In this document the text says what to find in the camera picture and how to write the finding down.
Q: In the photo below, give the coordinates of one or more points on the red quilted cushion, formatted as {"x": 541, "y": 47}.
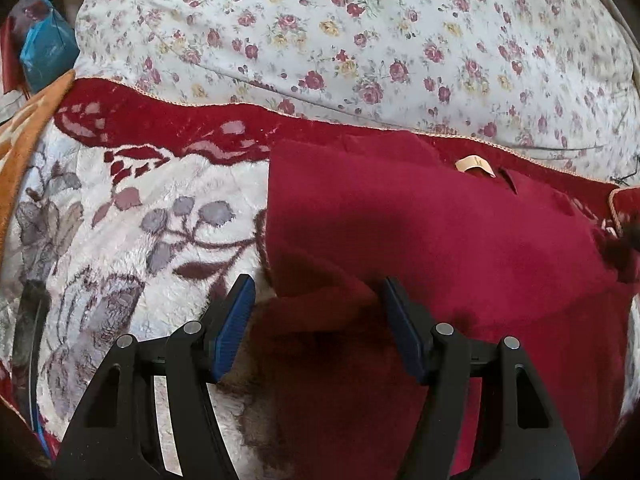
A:
{"x": 627, "y": 205}

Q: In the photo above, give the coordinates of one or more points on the blue bag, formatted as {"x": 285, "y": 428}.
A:
{"x": 47, "y": 50}

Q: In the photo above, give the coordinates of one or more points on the orange blanket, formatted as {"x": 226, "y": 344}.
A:
{"x": 25, "y": 135}

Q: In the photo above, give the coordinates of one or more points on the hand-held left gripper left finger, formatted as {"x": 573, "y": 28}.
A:
{"x": 234, "y": 325}

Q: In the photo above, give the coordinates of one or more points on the floral quilt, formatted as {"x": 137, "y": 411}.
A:
{"x": 350, "y": 35}

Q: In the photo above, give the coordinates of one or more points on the red and white plush blanket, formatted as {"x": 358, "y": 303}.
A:
{"x": 125, "y": 260}

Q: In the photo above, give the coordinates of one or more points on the red garment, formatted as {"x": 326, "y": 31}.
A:
{"x": 425, "y": 240}

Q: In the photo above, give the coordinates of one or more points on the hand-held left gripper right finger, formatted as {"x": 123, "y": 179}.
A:
{"x": 402, "y": 325}

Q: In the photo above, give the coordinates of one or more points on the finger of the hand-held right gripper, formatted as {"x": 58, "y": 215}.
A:
{"x": 622, "y": 255}

